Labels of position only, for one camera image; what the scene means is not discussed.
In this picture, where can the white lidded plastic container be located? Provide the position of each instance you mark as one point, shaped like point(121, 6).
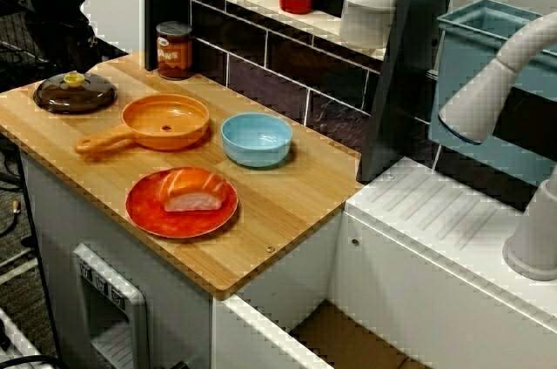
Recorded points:
point(367, 16)

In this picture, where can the brass screw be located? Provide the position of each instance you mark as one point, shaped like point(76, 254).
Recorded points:
point(270, 249)

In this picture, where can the teal plastic bin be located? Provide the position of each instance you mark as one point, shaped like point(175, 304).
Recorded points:
point(470, 51)

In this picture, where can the aluminium frame rail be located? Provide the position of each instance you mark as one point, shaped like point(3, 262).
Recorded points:
point(17, 343)

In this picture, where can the dark shelf side panel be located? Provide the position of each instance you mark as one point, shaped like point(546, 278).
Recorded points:
point(149, 16)

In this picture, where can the small brown stub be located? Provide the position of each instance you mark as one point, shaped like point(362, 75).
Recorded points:
point(16, 205)

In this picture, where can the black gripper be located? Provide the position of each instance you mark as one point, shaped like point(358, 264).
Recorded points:
point(56, 5)

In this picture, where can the dark grey post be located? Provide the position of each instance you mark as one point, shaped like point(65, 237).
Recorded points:
point(400, 82)

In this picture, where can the orange toy frying pan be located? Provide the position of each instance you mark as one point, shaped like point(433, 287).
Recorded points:
point(165, 125)

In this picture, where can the brown lid with yellow knob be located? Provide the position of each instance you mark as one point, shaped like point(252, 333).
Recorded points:
point(74, 99)

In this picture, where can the white toy kitchen cabinet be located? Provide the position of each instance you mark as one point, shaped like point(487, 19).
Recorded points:
point(56, 212)

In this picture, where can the red-orange plate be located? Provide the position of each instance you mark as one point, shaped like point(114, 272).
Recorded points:
point(148, 212)

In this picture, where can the white toy sink unit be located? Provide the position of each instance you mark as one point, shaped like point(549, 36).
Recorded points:
point(413, 212)

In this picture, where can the brown beans can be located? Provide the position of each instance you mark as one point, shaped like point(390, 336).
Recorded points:
point(174, 55)

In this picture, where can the toy salmon sushi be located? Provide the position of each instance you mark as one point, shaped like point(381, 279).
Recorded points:
point(191, 195)

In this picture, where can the light blue bowl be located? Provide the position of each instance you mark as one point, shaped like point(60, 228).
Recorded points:
point(257, 142)

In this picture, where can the grey toy faucet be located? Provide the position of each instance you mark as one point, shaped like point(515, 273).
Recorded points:
point(478, 95)

